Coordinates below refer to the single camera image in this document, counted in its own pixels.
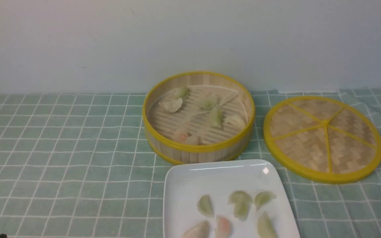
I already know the green dumpling basket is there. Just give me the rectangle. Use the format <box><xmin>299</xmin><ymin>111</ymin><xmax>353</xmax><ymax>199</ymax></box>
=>
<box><xmin>198</xmin><ymin>93</ymin><xmax>218</xmax><ymax>110</ymax></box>
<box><xmin>208</xmin><ymin>106</ymin><xmax>223</xmax><ymax>128</ymax></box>

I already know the white square plate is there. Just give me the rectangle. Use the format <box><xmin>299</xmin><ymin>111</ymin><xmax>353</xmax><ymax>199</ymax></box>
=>
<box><xmin>163</xmin><ymin>159</ymin><xmax>301</xmax><ymax>238</ymax></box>

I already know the green dumpling plate left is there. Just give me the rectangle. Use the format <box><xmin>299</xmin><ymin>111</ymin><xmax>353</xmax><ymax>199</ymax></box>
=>
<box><xmin>197</xmin><ymin>194</ymin><xmax>214</xmax><ymax>218</ymax></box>

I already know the green dumpling plate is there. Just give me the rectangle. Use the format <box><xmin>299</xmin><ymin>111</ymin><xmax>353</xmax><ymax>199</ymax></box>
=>
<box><xmin>228</xmin><ymin>191</ymin><xmax>253</xmax><ymax>204</ymax></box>
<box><xmin>234</xmin><ymin>201</ymin><xmax>251</xmax><ymax>221</ymax></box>
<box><xmin>197</xmin><ymin>194</ymin><xmax>214</xmax><ymax>218</ymax></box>
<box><xmin>254</xmin><ymin>191</ymin><xmax>276</xmax><ymax>211</ymax></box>
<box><xmin>257</xmin><ymin>212</ymin><xmax>278</xmax><ymax>238</ymax></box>

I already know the green dumpling plate centre top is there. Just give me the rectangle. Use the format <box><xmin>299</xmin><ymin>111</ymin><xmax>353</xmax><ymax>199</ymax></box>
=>
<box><xmin>228</xmin><ymin>191</ymin><xmax>253</xmax><ymax>204</ymax></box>

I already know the green dumpling plate centre lower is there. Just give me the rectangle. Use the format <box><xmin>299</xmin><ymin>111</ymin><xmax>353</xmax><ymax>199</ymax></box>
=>
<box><xmin>234</xmin><ymin>201</ymin><xmax>251</xmax><ymax>221</ymax></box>

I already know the green dumpling plate right top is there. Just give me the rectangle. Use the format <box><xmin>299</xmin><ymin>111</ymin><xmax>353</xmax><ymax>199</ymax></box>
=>
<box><xmin>254</xmin><ymin>191</ymin><xmax>276</xmax><ymax>211</ymax></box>

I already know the white dumpling plate bottom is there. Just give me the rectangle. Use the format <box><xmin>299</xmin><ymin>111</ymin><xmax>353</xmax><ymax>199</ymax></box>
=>
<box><xmin>182</xmin><ymin>220</ymin><xmax>211</xmax><ymax>238</ymax></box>

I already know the pink dumpling on plate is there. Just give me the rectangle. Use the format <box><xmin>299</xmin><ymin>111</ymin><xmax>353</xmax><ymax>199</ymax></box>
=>
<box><xmin>215</xmin><ymin>216</ymin><xmax>232</xmax><ymax>238</ymax></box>

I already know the green dumpling plate right bottom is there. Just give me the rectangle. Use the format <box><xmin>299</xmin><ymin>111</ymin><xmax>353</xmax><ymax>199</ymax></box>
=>
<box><xmin>257</xmin><ymin>212</ymin><xmax>278</xmax><ymax>238</ymax></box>

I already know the yellow rimmed bamboo steamer basket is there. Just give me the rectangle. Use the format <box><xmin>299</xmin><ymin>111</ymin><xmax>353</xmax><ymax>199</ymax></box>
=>
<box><xmin>142</xmin><ymin>72</ymin><xmax>255</xmax><ymax>164</ymax></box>

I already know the pink dumpling basket front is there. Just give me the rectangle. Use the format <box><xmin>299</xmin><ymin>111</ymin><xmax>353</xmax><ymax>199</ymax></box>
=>
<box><xmin>172</xmin><ymin>130</ymin><xmax>189</xmax><ymax>144</ymax></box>

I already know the white dumpling basket front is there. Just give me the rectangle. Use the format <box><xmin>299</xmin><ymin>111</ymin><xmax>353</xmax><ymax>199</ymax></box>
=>
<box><xmin>184</xmin><ymin>135</ymin><xmax>200</xmax><ymax>145</ymax></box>

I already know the white dumpling basket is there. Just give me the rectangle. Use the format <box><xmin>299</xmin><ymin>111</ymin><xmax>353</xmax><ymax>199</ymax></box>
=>
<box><xmin>224</xmin><ymin>114</ymin><xmax>246</xmax><ymax>129</ymax></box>
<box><xmin>158</xmin><ymin>98</ymin><xmax>183</xmax><ymax>113</ymax></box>
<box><xmin>184</xmin><ymin>135</ymin><xmax>200</xmax><ymax>145</ymax></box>

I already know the white dumpling basket left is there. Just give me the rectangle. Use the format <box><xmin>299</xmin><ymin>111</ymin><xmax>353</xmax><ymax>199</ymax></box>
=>
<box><xmin>158</xmin><ymin>98</ymin><xmax>183</xmax><ymax>113</ymax></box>

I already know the green dumpling at basket back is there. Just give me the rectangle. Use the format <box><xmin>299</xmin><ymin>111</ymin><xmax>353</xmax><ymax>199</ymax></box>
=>
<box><xmin>174</xmin><ymin>86</ymin><xmax>190</xmax><ymax>100</ymax></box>

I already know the white dumpling basket right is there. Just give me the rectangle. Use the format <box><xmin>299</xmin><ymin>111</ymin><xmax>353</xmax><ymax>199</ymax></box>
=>
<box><xmin>224</xmin><ymin>114</ymin><xmax>246</xmax><ymax>129</ymax></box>

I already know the green checkered tablecloth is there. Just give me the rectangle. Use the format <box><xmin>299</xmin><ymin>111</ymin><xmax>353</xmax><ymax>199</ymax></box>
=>
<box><xmin>0</xmin><ymin>88</ymin><xmax>381</xmax><ymax>238</ymax></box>

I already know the yellow rimmed woven steamer lid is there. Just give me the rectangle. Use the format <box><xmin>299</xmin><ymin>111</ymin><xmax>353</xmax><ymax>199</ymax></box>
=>
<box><xmin>263</xmin><ymin>96</ymin><xmax>381</xmax><ymax>184</ymax></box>

